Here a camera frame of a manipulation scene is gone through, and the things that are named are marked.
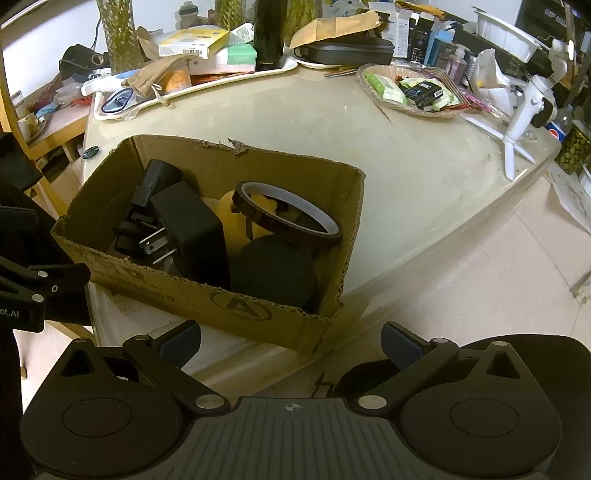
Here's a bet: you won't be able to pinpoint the wooden side table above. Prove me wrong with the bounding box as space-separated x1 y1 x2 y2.
18 104 90 185

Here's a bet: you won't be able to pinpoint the white and blue tube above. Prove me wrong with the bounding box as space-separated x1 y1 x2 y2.
82 69 139 95

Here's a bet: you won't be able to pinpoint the small black rubber block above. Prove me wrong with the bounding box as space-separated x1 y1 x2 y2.
130 159 184 208

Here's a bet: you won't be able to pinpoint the white plastic tray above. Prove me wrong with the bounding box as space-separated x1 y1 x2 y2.
92 55 298 121

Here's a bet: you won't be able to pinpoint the blue carton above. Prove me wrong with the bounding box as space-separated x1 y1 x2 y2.
425 23 455 68

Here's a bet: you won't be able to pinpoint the tall glass vase with stems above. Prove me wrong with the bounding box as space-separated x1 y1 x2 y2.
96 0 139 70

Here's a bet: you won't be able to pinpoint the yellow dog-shaped toy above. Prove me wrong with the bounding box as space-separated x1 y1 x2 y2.
213 191 287 259

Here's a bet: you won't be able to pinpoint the black power adapter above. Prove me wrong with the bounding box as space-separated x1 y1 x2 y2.
139 181 232 291

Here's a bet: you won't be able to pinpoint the woven basket of snack packets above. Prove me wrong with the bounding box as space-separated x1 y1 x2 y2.
358 64 469 118

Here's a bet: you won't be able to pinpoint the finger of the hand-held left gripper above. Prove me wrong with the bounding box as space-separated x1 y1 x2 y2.
18 264 92 326

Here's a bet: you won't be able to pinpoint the black thermos bottle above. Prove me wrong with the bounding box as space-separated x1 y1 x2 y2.
254 0 289 72

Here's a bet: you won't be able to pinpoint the black tape roll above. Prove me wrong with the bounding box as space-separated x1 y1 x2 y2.
231 236 319 310

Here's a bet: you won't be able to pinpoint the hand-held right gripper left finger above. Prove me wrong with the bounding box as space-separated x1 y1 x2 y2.
60 320 232 414

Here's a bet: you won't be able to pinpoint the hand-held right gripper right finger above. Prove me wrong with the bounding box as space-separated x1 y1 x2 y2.
353 322 522 414

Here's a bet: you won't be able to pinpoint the brown paper envelope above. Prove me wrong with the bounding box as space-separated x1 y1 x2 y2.
289 10 382 49

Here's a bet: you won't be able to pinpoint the white gimbal tripod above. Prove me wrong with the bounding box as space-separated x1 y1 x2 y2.
464 39 575 181

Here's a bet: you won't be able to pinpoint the glass vase with green plant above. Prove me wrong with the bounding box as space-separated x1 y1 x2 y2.
215 0 245 31

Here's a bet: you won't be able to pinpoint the black carton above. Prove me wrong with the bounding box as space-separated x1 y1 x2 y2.
406 11 435 61

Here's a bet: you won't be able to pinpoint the blue rimmed glasses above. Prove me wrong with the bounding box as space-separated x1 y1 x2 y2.
102 89 136 114

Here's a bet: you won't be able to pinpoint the yellow and white box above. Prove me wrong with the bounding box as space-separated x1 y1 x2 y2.
157 28 230 60

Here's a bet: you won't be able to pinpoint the light green box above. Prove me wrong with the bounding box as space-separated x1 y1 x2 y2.
226 45 257 65

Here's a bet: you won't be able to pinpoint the dark cloth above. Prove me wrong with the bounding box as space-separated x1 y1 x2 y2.
337 335 591 462

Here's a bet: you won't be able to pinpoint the pink liquid bottle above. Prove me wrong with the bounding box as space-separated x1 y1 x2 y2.
443 44 469 84

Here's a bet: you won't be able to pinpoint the white plastic bag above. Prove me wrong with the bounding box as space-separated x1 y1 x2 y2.
471 48 515 116

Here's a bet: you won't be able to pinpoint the black round knob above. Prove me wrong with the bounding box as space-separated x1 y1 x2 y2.
113 217 148 259

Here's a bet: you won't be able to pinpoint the brown cloth pouch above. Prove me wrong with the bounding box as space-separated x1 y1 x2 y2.
122 55 190 95

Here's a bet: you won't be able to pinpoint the white plastic container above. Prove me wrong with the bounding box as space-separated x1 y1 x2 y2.
473 7 552 63

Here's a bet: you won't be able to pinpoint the blue capped soda bottle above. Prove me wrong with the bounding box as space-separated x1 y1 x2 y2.
547 105 575 141

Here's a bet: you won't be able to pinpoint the brown cardboard box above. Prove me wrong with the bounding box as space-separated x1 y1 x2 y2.
51 135 366 354

